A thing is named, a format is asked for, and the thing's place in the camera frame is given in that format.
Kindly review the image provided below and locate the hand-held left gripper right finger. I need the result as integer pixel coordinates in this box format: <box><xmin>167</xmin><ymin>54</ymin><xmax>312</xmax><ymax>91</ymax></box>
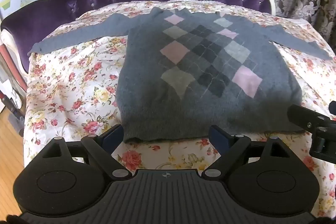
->
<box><xmin>202</xmin><ymin>125</ymin><xmax>291</xmax><ymax>180</ymax></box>

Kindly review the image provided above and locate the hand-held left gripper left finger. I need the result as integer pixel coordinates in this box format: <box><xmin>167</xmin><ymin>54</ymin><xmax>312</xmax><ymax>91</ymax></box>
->
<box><xmin>42</xmin><ymin>124</ymin><xmax>133</xmax><ymax>180</ymax></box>

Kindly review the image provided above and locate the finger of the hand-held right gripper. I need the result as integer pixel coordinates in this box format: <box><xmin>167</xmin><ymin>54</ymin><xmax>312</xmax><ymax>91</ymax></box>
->
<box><xmin>287</xmin><ymin>104</ymin><xmax>336</xmax><ymax>161</ymax></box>

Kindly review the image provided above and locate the grey argyle sweater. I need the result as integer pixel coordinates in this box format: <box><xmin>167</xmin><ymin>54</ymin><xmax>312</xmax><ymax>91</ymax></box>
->
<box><xmin>28</xmin><ymin>7</ymin><xmax>334</xmax><ymax>144</ymax></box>

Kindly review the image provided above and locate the floral blanket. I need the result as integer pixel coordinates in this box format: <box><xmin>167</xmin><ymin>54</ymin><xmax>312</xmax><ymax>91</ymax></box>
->
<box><xmin>22</xmin><ymin>0</ymin><xmax>336</xmax><ymax>216</ymax></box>

